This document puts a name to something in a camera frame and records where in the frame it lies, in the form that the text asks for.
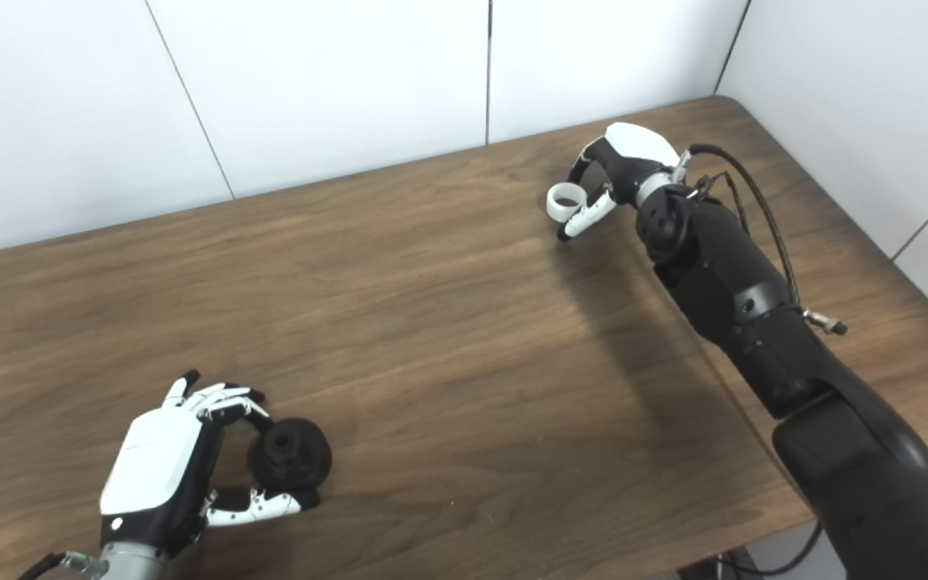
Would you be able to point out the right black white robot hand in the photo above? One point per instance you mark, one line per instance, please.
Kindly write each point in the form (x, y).
(637, 149)

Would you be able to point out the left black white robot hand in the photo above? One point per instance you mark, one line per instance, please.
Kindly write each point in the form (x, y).
(154, 463)

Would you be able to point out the round black plastic part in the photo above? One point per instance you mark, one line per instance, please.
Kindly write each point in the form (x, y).
(295, 459)

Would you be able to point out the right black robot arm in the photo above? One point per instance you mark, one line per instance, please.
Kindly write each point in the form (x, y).
(754, 322)

